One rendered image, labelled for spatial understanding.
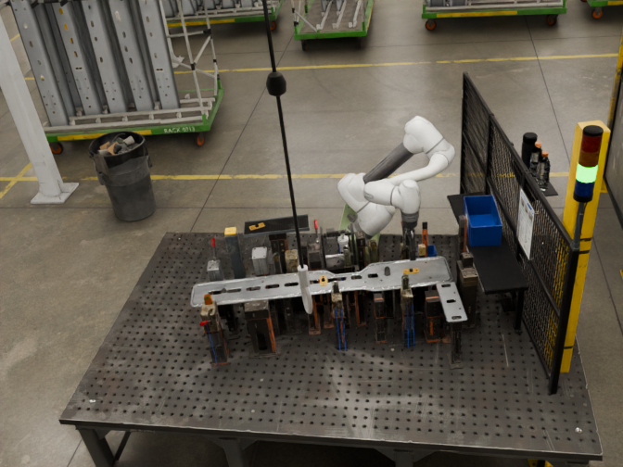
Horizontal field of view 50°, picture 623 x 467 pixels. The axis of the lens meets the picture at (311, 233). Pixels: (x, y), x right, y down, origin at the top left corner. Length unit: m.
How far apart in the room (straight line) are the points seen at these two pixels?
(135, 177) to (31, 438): 2.46
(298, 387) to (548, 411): 1.19
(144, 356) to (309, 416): 1.03
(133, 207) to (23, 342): 1.59
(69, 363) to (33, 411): 0.43
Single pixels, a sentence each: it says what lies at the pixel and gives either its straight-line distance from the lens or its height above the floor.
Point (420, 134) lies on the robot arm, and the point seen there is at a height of 1.54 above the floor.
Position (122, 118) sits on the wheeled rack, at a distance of 7.53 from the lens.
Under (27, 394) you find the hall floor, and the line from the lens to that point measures 4.94.
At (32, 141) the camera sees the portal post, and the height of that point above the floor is 0.63.
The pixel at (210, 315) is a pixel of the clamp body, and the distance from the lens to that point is 3.35.
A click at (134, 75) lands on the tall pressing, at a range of 7.56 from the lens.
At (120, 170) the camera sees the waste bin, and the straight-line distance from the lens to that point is 5.95.
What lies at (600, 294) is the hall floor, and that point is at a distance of 5.08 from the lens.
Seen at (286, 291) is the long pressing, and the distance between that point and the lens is 3.48.
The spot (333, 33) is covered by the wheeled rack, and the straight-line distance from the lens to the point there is 9.31.
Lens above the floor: 3.22
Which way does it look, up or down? 35 degrees down
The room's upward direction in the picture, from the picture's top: 7 degrees counter-clockwise
